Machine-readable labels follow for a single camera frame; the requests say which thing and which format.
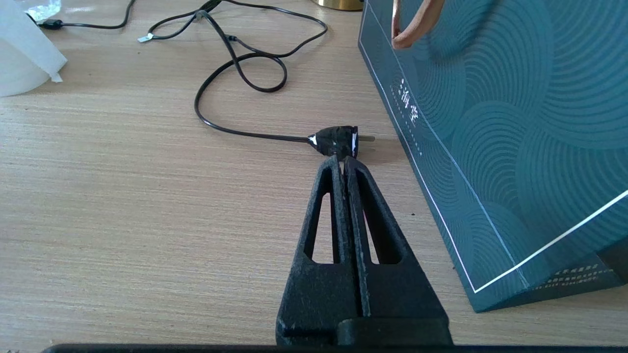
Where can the dark teal paper gift bag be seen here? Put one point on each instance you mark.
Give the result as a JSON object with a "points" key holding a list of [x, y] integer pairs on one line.
{"points": [[515, 147]]}

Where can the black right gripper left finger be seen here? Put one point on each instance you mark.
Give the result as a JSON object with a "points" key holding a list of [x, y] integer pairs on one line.
{"points": [[319, 294]]}

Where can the clear water bottle red cap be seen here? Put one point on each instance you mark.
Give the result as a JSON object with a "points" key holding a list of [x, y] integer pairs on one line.
{"points": [[41, 9]]}

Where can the brass desk lamp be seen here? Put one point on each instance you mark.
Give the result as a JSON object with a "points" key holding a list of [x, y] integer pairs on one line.
{"points": [[341, 5]]}

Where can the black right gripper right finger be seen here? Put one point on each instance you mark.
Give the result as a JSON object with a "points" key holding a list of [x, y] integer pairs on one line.
{"points": [[397, 294]]}

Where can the white toilet paper roll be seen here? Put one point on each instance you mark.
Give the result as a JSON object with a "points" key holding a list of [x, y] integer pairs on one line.
{"points": [[24, 49]]}

